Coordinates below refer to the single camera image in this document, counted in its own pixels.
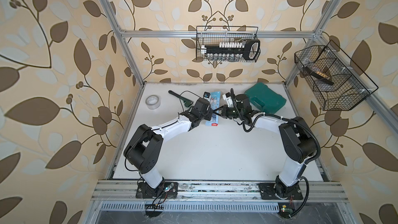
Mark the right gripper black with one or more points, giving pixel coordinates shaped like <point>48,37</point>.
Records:
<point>224,109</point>

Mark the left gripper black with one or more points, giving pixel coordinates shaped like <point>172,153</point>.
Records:
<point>208,111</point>

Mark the blue ruler set pouch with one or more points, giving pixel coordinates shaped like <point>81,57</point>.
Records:
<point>214,103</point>

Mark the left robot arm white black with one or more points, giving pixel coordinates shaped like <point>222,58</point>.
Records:
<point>144,148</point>

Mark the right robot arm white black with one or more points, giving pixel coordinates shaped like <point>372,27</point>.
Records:
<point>299,143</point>

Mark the green plastic tool case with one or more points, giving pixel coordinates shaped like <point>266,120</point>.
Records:
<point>265,99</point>

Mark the clear tape roll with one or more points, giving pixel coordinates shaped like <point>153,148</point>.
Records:
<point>153,102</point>

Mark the black socket bit holder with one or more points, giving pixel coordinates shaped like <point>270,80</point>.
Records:
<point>247,50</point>

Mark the dark object in right basket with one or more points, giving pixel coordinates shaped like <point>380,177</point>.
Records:
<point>319,75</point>

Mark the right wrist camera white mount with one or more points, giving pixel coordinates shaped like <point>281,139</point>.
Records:
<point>229,101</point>

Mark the back wire basket black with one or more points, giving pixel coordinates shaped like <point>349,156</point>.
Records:
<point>213,35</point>

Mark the wire basket black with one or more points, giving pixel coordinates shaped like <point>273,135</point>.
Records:
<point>213,35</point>
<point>352,85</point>

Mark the right wire basket black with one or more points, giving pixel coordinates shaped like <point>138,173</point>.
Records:
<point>352,85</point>

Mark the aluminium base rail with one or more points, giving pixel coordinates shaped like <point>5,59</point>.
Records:
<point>212,196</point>

